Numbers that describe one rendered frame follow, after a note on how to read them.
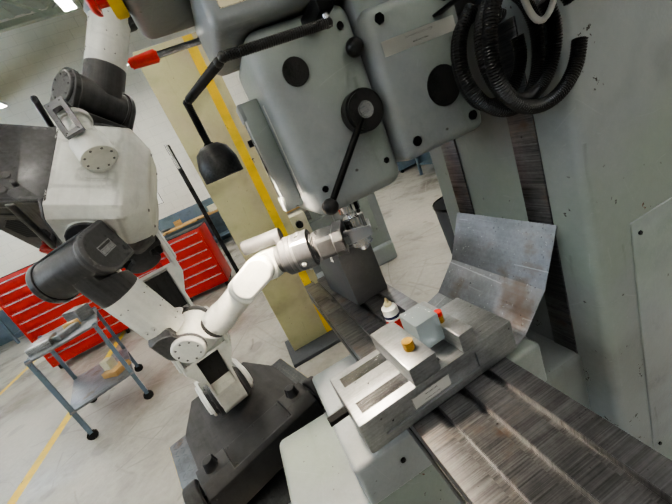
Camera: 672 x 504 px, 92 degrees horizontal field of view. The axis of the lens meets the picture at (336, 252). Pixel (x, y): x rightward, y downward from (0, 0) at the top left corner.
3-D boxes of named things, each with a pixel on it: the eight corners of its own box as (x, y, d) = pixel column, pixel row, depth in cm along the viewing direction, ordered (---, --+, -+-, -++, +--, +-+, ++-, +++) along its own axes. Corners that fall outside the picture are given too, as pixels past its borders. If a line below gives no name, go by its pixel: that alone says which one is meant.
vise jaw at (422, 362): (415, 387, 57) (408, 370, 56) (375, 348, 71) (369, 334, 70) (441, 368, 59) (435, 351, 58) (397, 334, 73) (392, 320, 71)
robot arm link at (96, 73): (62, 54, 78) (57, 111, 78) (85, 48, 75) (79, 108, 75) (112, 79, 89) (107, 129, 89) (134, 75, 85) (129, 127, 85)
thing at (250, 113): (286, 212, 65) (236, 105, 58) (283, 210, 69) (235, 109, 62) (304, 203, 66) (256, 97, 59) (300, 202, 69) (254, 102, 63)
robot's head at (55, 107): (88, 162, 67) (58, 142, 60) (67, 133, 69) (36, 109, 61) (115, 145, 68) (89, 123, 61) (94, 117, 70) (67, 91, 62)
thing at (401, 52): (409, 163, 60) (358, 6, 52) (358, 168, 82) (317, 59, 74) (489, 124, 64) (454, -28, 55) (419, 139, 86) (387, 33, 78)
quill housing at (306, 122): (321, 222, 59) (237, 29, 49) (297, 212, 78) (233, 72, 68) (408, 178, 63) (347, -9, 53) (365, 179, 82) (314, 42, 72)
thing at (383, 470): (374, 511, 68) (353, 473, 64) (325, 405, 100) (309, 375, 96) (551, 382, 78) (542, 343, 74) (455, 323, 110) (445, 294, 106)
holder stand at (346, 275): (359, 306, 105) (335, 252, 98) (330, 289, 124) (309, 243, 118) (388, 287, 108) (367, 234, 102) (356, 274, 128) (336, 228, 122)
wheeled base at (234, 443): (184, 438, 159) (146, 388, 148) (272, 367, 184) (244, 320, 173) (223, 538, 107) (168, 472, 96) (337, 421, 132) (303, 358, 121)
